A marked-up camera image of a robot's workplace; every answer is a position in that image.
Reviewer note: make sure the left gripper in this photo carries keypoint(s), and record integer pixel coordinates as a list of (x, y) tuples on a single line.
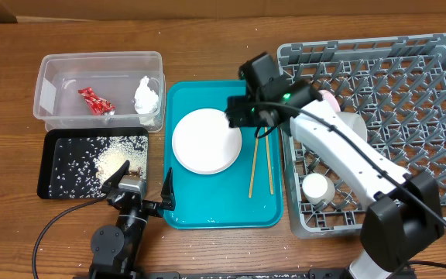
[(156, 208)]

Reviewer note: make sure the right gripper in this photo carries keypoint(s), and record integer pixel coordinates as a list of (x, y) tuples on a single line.
[(236, 115)]

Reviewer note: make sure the pink plate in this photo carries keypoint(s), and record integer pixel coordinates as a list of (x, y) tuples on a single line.
[(204, 143)]

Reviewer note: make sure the pink bowl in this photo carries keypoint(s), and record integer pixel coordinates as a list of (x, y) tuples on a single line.
[(330, 99)]

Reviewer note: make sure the white napkin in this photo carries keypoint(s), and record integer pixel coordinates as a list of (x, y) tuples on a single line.
[(146, 99)]

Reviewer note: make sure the red snack wrapper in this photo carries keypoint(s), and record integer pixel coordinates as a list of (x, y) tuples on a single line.
[(96, 104)]

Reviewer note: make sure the white cup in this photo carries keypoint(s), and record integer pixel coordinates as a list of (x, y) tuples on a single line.
[(318, 188)]

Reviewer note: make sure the grey bowl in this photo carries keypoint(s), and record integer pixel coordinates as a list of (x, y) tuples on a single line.
[(355, 122)]

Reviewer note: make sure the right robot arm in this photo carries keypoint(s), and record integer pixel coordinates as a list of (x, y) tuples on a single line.
[(402, 211)]

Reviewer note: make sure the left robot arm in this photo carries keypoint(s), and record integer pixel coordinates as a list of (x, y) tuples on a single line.
[(115, 247)]

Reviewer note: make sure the black food waste tray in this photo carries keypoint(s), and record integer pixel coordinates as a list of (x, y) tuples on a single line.
[(76, 162)]

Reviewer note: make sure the wooden chopstick left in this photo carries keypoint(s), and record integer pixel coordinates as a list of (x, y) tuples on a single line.
[(253, 170)]

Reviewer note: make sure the teal plastic tray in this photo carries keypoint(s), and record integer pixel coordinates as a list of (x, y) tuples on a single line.
[(220, 201)]

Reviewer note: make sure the clear plastic bin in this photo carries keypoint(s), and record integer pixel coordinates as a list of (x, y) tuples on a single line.
[(113, 76)]

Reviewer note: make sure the grey dish rack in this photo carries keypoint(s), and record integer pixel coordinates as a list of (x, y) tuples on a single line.
[(396, 84)]

